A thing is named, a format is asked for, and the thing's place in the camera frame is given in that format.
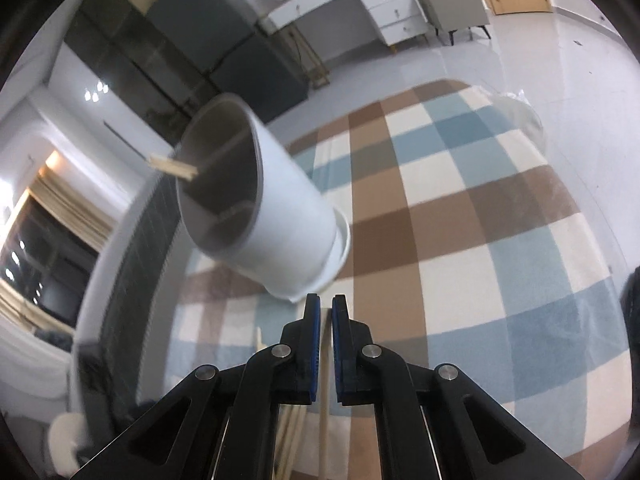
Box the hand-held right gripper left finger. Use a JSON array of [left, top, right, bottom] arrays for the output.
[[70, 292, 322, 480]]

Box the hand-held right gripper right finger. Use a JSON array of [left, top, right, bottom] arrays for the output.
[[331, 294, 586, 480]]

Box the white cylindrical utensil holder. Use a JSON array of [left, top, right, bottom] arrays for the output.
[[175, 92, 351, 303]]

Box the checkered brown blue mat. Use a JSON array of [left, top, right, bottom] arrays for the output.
[[165, 79, 631, 480]]

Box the grey mattress bed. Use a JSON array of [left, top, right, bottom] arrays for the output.
[[70, 170, 188, 441]]

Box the white round object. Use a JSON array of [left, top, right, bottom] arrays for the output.
[[47, 412, 90, 477]]

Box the dark window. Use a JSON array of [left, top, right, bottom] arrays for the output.
[[0, 192, 101, 328]]

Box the beige curtain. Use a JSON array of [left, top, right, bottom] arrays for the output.
[[27, 175, 115, 253]]

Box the dark grey refrigerator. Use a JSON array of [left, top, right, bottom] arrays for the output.
[[145, 0, 311, 111]]

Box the white vanity desk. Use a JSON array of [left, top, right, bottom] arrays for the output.
[[257, 0, 431, 91]]

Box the dark glass cabinet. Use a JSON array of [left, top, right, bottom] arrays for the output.
[[62, 0, 221, 133]]

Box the grey nightstand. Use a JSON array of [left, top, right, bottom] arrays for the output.
[[410, 0, 493, 48]]

